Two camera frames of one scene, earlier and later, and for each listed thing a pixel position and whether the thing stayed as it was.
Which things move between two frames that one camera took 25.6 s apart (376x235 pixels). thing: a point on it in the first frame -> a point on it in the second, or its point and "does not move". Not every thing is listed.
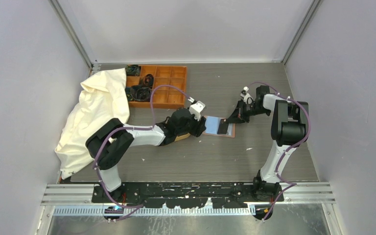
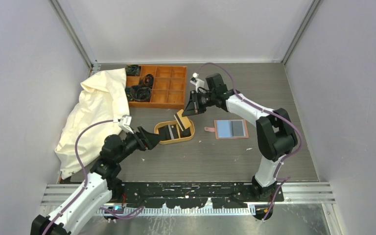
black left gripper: x=199 y=127 -> x=150 y=140
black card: x=223 y=126 -> x=237 y=128
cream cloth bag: x=103 y=95 does not move
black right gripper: x=239 y=113 -> x=194 y=107
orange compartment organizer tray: x=165 y=98 does not move
